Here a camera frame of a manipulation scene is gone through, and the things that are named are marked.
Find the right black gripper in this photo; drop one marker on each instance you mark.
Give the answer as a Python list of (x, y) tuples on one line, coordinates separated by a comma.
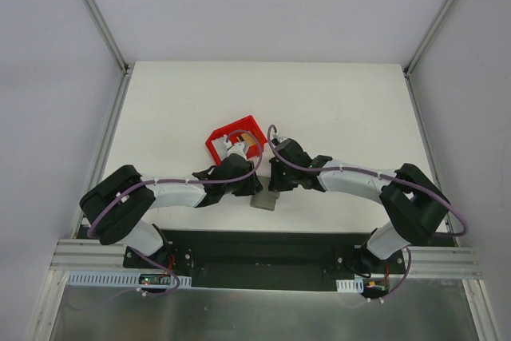
[(277, 183)]

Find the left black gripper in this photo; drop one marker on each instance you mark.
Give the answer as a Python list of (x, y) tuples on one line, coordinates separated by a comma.
[(247, 186)]

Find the gold credit card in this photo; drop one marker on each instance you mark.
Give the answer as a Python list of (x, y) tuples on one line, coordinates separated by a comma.
[(248, 139)]

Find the grey leather card holder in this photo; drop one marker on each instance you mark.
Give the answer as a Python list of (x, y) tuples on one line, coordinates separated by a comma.
[(264, 201)]

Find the red plastic bin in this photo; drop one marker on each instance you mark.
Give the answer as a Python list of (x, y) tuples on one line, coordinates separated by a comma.
[(221, 139)]

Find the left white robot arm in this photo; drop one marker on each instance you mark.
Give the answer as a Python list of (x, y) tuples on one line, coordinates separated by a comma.
[(115, 207)]

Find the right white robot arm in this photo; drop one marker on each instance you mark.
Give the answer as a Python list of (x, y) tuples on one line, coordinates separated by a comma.
[(414, 206)]

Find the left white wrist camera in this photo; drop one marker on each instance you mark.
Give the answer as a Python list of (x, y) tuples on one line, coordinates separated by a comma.
[(239, 148)]

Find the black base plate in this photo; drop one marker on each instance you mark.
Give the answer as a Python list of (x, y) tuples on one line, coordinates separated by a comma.
[(282, 261)]

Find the right white cable duct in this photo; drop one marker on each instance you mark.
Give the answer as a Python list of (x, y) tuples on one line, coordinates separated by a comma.
[(355, 285)]

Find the white cable duct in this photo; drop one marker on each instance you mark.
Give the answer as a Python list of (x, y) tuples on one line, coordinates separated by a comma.
[(355, 285), (127, 279)]

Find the aluminium front rail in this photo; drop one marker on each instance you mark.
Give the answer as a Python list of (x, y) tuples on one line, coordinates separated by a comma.
[(452, 263)]

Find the left white cable duct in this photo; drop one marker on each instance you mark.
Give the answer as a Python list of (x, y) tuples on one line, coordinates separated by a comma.
[(127, 279)]

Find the right aluminium frame post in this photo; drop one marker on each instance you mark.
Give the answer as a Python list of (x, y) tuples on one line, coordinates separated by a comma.
[(427, 38)]

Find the aluminium frame post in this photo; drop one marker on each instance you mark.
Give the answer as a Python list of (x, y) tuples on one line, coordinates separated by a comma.
[(427, 38), (106, 35)]

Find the left aluminium frame post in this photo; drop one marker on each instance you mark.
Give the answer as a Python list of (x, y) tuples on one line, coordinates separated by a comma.
[(106, 35)]

